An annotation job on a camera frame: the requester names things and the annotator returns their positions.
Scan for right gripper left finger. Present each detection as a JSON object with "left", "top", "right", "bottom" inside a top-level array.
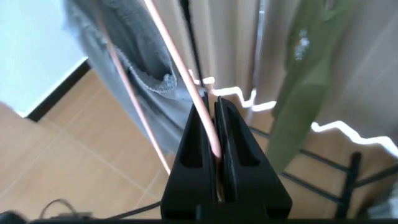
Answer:
[{"left": 160, "top": 92, "right": 219, "bottom": 219}]

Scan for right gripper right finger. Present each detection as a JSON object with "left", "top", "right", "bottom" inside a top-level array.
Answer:
[{"left": 213, "top": 96, "right": 294, "bottom": 219}]

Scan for green printed t-shirt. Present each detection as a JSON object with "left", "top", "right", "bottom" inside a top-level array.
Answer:
[{"left": 266, "top": 0, "right": 355, "bottom": 175}]

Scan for pink clothes hanger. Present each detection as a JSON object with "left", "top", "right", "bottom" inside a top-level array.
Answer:
[{"left": 93, "top": 0, "right": 223, "bottom": 175}]

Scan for pale grey shorts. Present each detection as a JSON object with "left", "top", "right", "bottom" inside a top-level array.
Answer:
[{"left": 63, "top": 0, "right": 206, "bottom": 156}]

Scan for black clothes rack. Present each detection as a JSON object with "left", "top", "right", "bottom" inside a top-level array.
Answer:
[{"left": 178, "top": 0, "right": 398, "bottom": 218}]

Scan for black cable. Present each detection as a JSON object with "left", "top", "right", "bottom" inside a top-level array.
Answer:
[{"left": 39, "top": 198, "right": 162, "bottom": 220}]

